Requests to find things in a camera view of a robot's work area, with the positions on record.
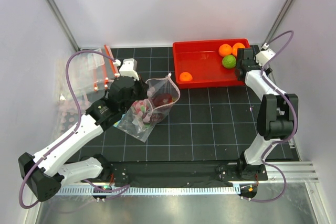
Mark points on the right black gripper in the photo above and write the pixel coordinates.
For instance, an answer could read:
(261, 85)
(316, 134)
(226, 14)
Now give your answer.
(254, 58)

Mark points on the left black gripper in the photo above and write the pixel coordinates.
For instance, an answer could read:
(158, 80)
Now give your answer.
(143, 88)

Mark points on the pink dragon fruit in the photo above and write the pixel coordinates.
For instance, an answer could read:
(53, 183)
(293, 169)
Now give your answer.
(141, 112)

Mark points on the pink-dotted zip bag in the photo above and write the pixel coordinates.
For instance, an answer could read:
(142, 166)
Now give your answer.
(156, 86)

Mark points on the red apple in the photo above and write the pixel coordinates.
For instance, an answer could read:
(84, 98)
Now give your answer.
(162, 99)

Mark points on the dark purple grape bunch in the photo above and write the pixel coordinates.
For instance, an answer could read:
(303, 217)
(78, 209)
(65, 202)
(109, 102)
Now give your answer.
(156, 118)

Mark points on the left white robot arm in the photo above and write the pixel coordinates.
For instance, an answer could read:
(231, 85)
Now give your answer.
(46, 172)

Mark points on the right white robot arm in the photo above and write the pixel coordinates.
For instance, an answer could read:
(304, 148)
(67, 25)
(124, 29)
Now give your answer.
(277, 120)

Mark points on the clear blue-zip bag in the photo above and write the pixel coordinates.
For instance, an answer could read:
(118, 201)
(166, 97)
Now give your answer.
(117, 123)

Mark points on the stack of orange-zip bags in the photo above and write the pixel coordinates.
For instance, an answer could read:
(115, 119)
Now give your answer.
(87, 73)

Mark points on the pink-dotted bag on table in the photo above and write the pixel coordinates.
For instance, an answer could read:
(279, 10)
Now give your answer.
(67, 111)

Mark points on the orange tangerine at back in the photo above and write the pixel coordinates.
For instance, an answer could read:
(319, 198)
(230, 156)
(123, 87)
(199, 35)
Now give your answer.
(235, 48)

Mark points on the orange tangerine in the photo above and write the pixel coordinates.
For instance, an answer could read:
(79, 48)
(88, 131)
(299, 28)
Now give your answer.
(235, 48)
(225, 50)
(185, 77)

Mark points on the light green bumpy fruit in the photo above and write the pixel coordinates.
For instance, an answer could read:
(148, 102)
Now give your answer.
(229, 62)

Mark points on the red plastic tray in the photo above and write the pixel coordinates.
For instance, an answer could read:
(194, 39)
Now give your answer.
(202, 60)

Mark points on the orange tangerine at front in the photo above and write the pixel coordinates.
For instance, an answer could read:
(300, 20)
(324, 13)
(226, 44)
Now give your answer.
(185, 77)

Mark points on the black grid mat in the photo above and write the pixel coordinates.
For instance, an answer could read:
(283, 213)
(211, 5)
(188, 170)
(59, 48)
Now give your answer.
(205, 124)

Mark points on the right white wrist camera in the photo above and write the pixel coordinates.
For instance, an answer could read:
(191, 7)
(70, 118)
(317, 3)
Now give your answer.
(264, 56)

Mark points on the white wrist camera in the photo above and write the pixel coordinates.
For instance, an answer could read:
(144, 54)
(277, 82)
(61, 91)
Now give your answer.
(264, 56)
(129, 68)

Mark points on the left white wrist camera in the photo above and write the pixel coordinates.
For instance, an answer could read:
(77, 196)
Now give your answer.
(129, 68)

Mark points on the right aluminium corner post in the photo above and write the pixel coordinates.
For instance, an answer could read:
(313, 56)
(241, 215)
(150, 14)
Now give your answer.
(279, 19)

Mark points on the aluminium corner post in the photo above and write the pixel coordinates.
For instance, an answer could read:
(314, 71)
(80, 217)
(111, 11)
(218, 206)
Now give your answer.
(279, 19)
(62, 23)

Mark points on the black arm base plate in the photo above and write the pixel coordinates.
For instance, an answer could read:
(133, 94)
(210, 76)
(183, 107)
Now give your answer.
(131, 172)

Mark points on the aluminium front frame bar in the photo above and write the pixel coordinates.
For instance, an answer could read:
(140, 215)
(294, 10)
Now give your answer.
(277, 172)

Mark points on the perforated metal rail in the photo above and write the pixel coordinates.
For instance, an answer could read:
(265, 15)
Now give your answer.
(87, 190)

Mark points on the left aluminium corner post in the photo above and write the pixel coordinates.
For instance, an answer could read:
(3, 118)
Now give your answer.
(62, 23)

